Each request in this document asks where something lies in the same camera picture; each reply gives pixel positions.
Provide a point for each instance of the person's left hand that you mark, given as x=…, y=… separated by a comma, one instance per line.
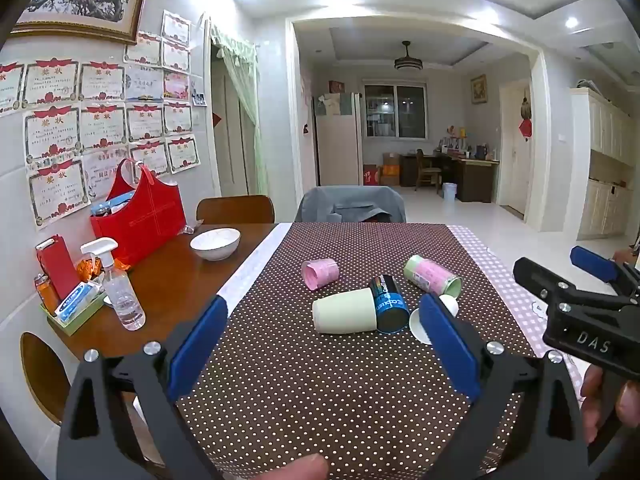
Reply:
x=295, y=470

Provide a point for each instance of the cardboard box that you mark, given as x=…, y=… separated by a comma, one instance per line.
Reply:
x=391, y=170

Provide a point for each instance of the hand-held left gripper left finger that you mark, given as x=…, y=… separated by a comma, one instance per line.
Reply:
x=197, y=347

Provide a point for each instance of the person's right hand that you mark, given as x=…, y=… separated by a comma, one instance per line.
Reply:
x=592, y=400

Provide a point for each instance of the dark blue cup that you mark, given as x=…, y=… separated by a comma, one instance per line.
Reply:
x=390, y=305

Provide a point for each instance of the red tote bag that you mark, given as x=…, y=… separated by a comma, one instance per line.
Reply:
x=140, y=225

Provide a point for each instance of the red gift box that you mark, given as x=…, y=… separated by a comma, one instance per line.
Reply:
x=370, y=176

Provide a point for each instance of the wooden desk chair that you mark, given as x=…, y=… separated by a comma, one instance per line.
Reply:
x=427, y=170

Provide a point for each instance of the blue white toothpaste box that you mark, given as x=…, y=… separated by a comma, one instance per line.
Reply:
x=77, y=301

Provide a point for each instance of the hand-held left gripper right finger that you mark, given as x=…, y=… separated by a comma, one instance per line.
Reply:
x=447, y=347

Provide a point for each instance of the orange snack packet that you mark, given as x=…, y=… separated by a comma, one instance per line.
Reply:
x=87, y=269

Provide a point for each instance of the orange bottle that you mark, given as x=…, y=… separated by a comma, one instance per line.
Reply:
x=46, y=294

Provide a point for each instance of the red flat box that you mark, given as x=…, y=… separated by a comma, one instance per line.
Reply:
x=57, y=267

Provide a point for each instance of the red hanging ornament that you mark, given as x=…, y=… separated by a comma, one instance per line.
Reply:
x=525, y=120

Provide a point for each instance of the brown polka dot tablecloth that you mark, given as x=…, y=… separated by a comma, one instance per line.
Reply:
x=300, y=385

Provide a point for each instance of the white door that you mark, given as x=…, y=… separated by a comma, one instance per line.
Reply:
x=512, y=160

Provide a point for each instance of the white cabinet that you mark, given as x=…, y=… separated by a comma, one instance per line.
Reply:
x=605, y=170

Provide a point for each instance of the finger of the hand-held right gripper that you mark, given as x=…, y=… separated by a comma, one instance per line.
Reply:
x=535, y=272
x=592, y=262

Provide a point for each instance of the ceiling lamp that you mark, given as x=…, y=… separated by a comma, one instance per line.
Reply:
x=408, y=63

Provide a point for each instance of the green and pink cup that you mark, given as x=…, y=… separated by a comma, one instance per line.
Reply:
x=430, y=272

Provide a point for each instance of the clear spray bottle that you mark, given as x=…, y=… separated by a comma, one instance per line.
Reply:
x=122, y=300

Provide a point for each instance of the white bowl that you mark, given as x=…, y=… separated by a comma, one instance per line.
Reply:
x=215, y=242

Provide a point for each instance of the light green cup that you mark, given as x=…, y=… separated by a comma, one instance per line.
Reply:
x=345, y=310

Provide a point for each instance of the wooden dining chair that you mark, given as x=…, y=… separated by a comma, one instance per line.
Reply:
x=235, y=209

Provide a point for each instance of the window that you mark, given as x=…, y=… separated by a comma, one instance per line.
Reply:
x=395, y=110

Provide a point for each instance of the group of wall certificates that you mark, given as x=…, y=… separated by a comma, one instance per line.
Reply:
x=100, y=125

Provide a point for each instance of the green door curtain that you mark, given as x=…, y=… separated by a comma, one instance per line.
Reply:
x=242, y=80

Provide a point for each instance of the beige refrigerator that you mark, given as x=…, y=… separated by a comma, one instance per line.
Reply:
x=337, y=145

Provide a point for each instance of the dark wooden desk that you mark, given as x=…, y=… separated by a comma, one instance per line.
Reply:
x=475, y=180

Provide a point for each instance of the small framed picture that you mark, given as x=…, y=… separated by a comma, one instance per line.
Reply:
x=478, y=89

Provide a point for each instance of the green tray box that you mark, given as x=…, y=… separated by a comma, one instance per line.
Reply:
x=75, y=324

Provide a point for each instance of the white cup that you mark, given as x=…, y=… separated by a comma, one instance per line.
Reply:
x=419, y=325

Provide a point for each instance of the light blue trash bin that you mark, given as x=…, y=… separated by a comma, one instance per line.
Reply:
x=449, y=192

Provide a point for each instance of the grey jacket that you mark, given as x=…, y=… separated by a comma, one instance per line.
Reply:
x=345, y=204

